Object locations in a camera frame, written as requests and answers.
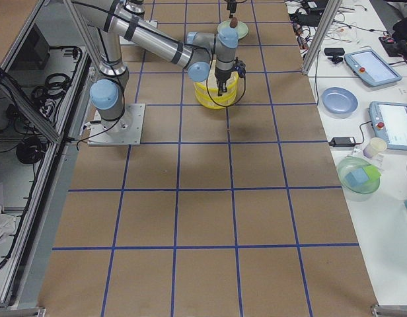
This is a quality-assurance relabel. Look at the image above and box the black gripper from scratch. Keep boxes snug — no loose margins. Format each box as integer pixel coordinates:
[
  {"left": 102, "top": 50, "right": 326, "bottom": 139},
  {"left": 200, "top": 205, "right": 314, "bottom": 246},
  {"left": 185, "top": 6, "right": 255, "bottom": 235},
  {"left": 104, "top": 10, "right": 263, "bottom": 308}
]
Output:
[{"left": 215, "top": 0, "right": 236, "bottom": 96}]

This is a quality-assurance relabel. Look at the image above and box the blue teach pendant far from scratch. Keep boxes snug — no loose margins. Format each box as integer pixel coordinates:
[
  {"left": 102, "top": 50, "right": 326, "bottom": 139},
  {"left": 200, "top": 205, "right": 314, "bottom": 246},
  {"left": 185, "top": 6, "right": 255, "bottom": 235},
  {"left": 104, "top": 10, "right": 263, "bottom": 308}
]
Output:
[{"left": 344, "top": 49, "right": 402, "bottom": 87}]

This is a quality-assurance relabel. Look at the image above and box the yellow steamer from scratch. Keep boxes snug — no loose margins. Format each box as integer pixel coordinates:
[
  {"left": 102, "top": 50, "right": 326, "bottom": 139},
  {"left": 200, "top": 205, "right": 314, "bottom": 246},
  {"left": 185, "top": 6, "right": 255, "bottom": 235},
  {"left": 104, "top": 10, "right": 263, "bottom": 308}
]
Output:
[
  {"left": 194, "top": 69, "right": 239, "bottom": 95},
  {"left": 195, "top": 91, "right": 237, "bottom": 110}
]

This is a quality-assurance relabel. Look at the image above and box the blue plate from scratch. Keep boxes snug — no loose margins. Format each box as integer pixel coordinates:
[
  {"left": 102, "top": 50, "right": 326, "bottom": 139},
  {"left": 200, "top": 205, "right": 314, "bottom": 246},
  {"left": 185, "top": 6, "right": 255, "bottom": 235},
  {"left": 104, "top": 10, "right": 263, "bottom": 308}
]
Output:
[{"left": 321, "top": 87, "right": 358, "bottom": 118}]

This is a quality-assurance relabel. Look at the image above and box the blue teach pendant near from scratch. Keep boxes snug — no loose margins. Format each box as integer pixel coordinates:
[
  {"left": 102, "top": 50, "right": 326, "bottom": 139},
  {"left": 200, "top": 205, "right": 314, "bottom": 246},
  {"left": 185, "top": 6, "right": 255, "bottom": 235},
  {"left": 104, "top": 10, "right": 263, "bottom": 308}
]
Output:
[{"left": 369, "top": 101, "right": 407, "bottom": 151}]

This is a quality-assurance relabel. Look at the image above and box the white paper cup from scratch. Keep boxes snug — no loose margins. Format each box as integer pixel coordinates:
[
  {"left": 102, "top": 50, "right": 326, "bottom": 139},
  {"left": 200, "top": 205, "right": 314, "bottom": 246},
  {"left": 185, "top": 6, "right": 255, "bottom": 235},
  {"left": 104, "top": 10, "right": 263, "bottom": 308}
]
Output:
[{"left": 363, "top": 137, "right": 387, "bottom": 159}]

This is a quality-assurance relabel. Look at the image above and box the aluminium frame post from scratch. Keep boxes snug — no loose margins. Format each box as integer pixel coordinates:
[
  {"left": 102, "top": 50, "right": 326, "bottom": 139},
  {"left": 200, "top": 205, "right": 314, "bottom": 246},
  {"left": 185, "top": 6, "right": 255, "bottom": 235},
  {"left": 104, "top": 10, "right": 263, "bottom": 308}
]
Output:
[{"left": 301, "top": 0, "right": 342, "bottom": 75}]

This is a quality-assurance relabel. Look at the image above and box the blue teach pendant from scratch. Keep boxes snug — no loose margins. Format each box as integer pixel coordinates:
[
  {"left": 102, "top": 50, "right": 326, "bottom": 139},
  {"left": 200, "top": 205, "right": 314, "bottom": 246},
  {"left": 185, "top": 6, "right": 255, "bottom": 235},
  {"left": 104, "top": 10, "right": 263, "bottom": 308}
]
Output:
[
  {"left": 344, "top": 49, "right": 402, "bottom": 87},
  {"left": 369, "top": 101, "right": 407, "bottom": 151}
]

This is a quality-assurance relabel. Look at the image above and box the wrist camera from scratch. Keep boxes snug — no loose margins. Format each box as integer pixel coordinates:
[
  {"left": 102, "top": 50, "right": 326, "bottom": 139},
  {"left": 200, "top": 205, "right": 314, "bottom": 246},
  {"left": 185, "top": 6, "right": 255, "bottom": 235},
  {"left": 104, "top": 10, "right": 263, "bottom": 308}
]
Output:
[{"left": 234, "top": 57, "right": 246, "bottom": 79}]

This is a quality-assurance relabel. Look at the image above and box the green bowl with sponges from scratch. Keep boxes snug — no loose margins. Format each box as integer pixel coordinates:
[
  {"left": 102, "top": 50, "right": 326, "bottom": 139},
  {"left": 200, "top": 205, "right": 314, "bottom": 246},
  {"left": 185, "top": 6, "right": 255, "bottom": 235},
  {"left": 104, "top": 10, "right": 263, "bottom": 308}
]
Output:
[{"left": 337, "top": 157, "right": 381, "bottom": 194}]

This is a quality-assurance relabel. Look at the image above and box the mint green plate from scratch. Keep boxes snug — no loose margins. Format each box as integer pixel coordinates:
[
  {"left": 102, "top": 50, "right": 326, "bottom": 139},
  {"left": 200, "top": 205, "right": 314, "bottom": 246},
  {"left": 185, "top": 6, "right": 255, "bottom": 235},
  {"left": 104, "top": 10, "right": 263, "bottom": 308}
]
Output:
[{"left": 217, "top": 20, "right": 249, "bottom": 40}]

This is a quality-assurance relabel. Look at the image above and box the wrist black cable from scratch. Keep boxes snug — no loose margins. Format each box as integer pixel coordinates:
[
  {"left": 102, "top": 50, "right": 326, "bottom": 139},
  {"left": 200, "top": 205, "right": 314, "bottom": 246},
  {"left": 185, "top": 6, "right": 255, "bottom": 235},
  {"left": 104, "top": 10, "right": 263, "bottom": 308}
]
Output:
[{"left": 205, "top": 57, "right": 247, "bottom": 109}]

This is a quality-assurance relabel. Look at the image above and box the brown bun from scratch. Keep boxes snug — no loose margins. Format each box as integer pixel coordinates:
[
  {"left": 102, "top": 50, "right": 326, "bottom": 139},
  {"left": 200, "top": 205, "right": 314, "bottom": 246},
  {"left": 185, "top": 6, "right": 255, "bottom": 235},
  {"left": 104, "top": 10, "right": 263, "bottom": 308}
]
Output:
[{"left": 229, "top": 18, "right": 238, "bottom": 28}]

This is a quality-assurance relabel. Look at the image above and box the black power adapter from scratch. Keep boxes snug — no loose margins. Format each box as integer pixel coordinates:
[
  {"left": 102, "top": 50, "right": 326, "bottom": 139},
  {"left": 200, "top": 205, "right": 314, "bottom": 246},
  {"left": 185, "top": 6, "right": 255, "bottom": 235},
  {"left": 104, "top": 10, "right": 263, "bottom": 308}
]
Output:
[{"left": 328, "top": 137, "right": 357, "bottom": 148}]

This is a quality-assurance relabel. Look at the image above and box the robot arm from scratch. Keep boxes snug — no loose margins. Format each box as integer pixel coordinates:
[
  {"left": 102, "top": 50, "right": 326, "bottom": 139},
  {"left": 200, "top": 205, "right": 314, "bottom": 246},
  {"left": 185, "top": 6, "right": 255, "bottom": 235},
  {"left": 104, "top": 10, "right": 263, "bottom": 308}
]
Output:
[
  {"left": 71, "top": 1, "right": 246, "bottom": 96},
  {"left": 121, "top": 0, "right": 239, "bottom": 18}
]

